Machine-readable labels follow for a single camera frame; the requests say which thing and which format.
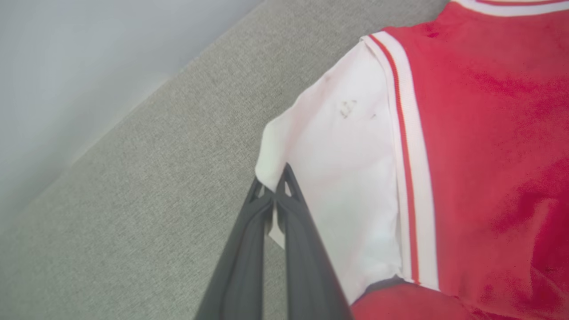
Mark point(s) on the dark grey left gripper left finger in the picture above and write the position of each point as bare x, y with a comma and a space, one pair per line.
240, 275

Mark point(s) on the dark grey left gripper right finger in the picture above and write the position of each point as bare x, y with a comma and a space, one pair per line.
306, 275

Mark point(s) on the red white basketball jersey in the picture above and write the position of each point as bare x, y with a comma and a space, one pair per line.
480, 155

